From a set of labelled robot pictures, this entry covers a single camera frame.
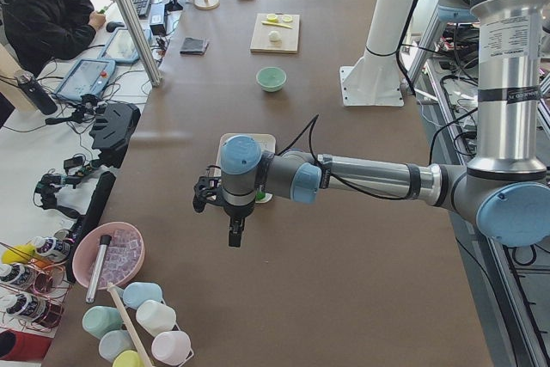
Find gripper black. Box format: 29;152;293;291
223;201;255;248

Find white steamed bun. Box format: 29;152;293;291
268;30;282;43

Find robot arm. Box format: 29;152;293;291
216;0;549;247

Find pink bowl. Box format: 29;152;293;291
72;222;145;290

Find metal tube in bowl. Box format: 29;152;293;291
85;235;112;304

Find light green bowl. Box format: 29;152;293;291
256;67;287;93

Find white rectangular tray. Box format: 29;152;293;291
216;132;276;204

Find white cup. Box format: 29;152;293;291
136;300;176;337

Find light blue cup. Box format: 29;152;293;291
123;282;163;309

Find pink cup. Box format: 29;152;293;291
151;331;192;366

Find mint green cup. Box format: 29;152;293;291
82;306;123;339

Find yellow cup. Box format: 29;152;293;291
112;350;144;367

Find pale blue cup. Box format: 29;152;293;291
98;330;135;363

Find grey folded cloth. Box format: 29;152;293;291
180;37;210;55

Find bamboo cutting board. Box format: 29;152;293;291
249;13;301;54

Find yellow knife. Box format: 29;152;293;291
260;20;293;29

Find blue teach pendant near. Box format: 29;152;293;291
53;58;116;102

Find blue teach pendant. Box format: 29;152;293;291
53;58;116;102
98;27;139;64

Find blue teach pendant far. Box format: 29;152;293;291
98;27;139;64

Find computer mouse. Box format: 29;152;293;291
106;21;125;33

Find black water bottle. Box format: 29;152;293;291
15;70;57;115

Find seated person in black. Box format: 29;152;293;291
3;0;106;76

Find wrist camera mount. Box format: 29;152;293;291
192;165;224;213

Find aluminium frame post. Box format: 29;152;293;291
115;0;162;88

